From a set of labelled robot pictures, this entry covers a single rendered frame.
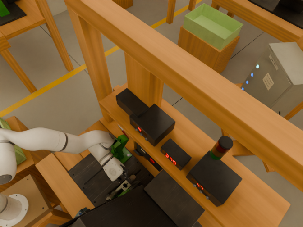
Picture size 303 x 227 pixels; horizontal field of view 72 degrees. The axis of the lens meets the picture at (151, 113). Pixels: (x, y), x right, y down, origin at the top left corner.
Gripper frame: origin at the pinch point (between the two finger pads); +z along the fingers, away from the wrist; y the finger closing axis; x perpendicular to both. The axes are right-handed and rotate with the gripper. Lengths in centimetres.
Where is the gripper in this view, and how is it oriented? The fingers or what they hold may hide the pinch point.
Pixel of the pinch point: (126, 182)
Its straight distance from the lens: 121.2
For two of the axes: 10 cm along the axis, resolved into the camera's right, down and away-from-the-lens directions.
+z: 6.7, 7.4, -1.1
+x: 3.6, -2.0, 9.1
